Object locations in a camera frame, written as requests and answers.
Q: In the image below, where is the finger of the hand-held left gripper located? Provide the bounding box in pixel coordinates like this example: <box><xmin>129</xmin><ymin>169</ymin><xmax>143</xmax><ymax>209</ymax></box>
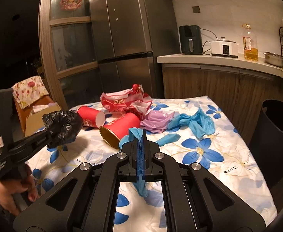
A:
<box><xmin>23</xmin><ymin>127</ymin><xmax>51</xmax><ymax>144</ymax></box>
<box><xmin>10</xmin><ymin>131</ymin><xmax>54</xmax><ymax>159</ymax></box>

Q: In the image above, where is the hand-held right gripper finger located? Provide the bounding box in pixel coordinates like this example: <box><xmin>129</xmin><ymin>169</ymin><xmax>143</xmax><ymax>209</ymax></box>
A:
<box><xmin>143</xmin><ymin>128</ymin><xmax>268</xmax><ymax>232</ymax></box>
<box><xmin>13</xmin><ymin>128</ymin><xmax>143</xmax><ymax>232</ymax></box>

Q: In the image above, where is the blue rubber glove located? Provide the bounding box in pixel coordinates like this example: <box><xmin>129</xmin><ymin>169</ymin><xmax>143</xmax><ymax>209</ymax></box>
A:
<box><xmin>120</xmin><ymin>128</ymin><xmax>149</xmax><ymax>197</ymax></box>
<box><xmin>155</xmin><ymin>134</ymin><xmax>181</xmax><ymax>147</ymax></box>

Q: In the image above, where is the black plastic bag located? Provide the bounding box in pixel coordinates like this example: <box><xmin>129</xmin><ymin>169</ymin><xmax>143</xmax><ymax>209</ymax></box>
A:
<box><xmin>42</xmin><ymin>110</ymin><xmax>84</xmax><ymax>148</ymax></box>

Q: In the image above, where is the red snack bag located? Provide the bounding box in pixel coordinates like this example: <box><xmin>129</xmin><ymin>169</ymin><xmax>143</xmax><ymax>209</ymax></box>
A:
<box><xmin>100</xmin><ymin>84</ymin><xmax>153</xmax><ymax>119</ymax></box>

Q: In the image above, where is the red paper cup white inside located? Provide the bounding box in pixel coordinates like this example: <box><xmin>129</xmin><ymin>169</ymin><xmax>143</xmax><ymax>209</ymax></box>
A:
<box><xmin>77</xmin><ymin>106</ymin><xmax>105</xmax><ymax>128</ymax></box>

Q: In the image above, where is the blue plastic bag back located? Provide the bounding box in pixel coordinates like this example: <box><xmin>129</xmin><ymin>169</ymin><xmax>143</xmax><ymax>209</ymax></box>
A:
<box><xmin>167</xmin><ymin>107</ymin><xmax>215</xmax><ymax>139</ymax></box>

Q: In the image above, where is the black trash bin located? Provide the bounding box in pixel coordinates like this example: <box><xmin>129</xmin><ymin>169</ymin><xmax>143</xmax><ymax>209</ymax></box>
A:
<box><xmin>248</xmin><ymin>99</ymin><xmax>283</xmax><ymax>213</ymax></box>

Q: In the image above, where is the person's left hand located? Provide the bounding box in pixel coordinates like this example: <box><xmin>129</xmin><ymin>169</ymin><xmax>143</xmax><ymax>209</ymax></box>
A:
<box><xmin>0</xmin><ymin>166</ymin><xmax>39</xmax><ymax>216</ymax></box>

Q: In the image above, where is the wooden chair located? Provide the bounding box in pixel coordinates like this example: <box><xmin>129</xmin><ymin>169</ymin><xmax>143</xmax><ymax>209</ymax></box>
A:
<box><xmin>13</xmin><ymin>94</ymin><xmax>57</xmax><ymax>131</ymax></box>

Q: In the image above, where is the cardboard box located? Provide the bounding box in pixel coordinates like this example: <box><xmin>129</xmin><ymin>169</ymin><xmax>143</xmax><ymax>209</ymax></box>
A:
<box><xmin>25</xmin><ymin>103</ymin><xmax>62</xmax><ymax>136</ymax></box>

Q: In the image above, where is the red paper cup gold inside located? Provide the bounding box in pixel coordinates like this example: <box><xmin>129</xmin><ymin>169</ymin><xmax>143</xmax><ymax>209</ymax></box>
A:
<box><xmin>99</xmin><ymin>112</ymin><xmax>141</xmax><ymax>149</ymax></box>

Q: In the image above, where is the purple plastic bag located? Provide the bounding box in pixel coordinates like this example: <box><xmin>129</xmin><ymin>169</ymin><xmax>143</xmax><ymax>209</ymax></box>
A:
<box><xmin>140</xmin><ymin>111</ymin><xmax>176</xmax><ymax>133</ymax></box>

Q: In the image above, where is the floral cloth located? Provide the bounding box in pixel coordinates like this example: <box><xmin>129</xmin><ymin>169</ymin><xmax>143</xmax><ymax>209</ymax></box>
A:
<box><xmin>12</xmin><ymin>76</ymin><xmax>50</xmax><ymax>109</ymax></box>

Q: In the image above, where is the blue floral white blanket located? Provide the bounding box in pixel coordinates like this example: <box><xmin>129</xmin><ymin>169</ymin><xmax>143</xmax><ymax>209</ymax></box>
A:
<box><xmin>27</xmin><ymin>95</ymin><xmax>277</xmax><ymax>232</ymax></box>

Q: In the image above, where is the stone kitchen countertop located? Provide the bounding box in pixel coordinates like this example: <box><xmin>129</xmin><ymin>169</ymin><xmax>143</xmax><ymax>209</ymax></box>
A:
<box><xmin>156</xmin><ymin>53</ymin><xmax>283</xmax><ymax>87</ymax></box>

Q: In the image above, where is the wooden glass-panel door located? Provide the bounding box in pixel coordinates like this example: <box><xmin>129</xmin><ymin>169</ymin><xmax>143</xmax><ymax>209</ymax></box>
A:
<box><xmin>38</xmin><ymin>0</ymin><xmax>98</xmax><ymax>109</ymax></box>

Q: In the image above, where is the black air fryer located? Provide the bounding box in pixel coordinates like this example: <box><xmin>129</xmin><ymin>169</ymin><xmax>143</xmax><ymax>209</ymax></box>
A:
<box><xmin>179</xmin><ymin>25</ymin><xmax>203</xmax><ymax>55</ymax></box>

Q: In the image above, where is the steel refrigerator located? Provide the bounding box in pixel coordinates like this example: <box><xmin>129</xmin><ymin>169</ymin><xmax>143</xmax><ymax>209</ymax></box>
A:
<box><xmin>88</xmin><ymin>0</ymin><xmax>176</xmax><ymax>107</ymax></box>

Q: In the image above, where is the white electric cooker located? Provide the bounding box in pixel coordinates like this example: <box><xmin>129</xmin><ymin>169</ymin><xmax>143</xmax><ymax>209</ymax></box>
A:
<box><xmin>211</xmin><ymin>37</ymin><xmax>239</xmax><ymax>58</ymax></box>

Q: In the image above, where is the red floral door decoration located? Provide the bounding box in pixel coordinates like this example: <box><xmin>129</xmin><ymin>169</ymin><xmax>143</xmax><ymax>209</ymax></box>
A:
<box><xmin>60</xmin><ymin>0</ymin><xmax>82</xmax><ymax>11</ymax></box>

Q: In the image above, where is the cooking oil bottle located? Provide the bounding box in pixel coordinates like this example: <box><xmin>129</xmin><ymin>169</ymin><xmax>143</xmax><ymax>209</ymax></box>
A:
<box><xmin>241</xmin><ymin>24</ymin><xmax>258</xmax><ymax>61</ymax></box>

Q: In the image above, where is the steel pot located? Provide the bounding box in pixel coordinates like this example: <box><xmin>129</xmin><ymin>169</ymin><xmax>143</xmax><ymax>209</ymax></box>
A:
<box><xmin>263</xmin><ymin>51</ymin><xmax>283</xmax><ymax>68</ymax></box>

